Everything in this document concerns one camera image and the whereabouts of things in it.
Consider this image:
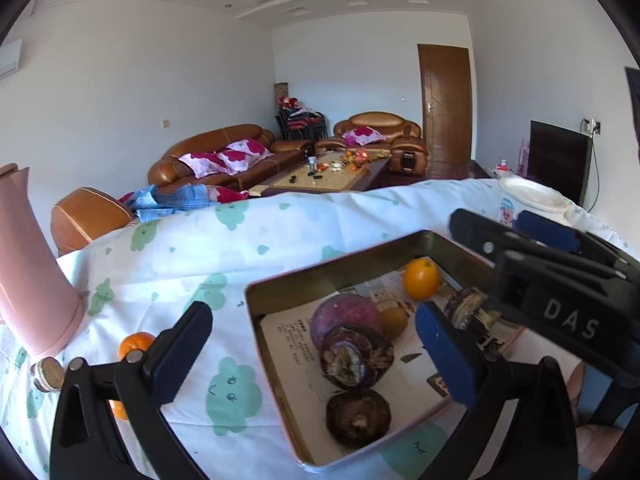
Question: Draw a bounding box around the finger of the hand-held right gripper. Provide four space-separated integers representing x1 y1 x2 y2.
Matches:
449 208 531 263
516 209 640 281

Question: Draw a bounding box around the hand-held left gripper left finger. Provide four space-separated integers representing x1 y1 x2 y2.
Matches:
49 301 216 480

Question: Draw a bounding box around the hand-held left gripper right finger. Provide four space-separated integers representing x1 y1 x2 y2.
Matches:
415 301 573 480

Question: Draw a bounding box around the pink tin box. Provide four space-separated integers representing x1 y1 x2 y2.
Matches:
244 229 531 473

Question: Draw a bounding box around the white printed mug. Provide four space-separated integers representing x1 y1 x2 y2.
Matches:
498 176 583 228

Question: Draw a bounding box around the dark television stand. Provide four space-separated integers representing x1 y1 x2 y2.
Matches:
469 160 503 181

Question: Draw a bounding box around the black television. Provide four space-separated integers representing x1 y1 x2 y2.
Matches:
530 120 590 206

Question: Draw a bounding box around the brown leather armchair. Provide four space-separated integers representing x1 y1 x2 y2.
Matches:
315 112 430 177

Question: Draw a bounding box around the white cloud print tablecloth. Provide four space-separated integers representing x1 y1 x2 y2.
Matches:
0 177 640 480

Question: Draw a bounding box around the printed paper leaflet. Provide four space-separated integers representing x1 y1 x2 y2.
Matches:
260 267 523 461

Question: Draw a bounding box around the brown wooden door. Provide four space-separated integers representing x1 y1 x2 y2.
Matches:
417 44 472 166

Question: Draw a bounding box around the floral pink pillow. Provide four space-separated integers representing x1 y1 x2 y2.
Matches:
215 149 251 176
342 127 385 146
227 139 273 163
178 151 225 179

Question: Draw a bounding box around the wooden coffee table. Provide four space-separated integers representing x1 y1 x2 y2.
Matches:
249 152 392 196

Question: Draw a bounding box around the blue plaid blanket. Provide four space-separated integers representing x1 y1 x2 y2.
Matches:
120 183 211 221

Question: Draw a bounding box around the brown leather lounge chair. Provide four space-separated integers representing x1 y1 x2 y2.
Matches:
50 186 137 257

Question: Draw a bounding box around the pink electric kettle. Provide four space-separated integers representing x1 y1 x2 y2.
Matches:
0 162 86 356

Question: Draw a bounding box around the stack of dark chairs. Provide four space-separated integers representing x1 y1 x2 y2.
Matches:
276 107 328 143

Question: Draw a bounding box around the brown leather sofa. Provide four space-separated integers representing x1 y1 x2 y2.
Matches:
147 123 315 191

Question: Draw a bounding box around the white air conditioner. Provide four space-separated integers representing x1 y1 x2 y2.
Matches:
0 40 23 80

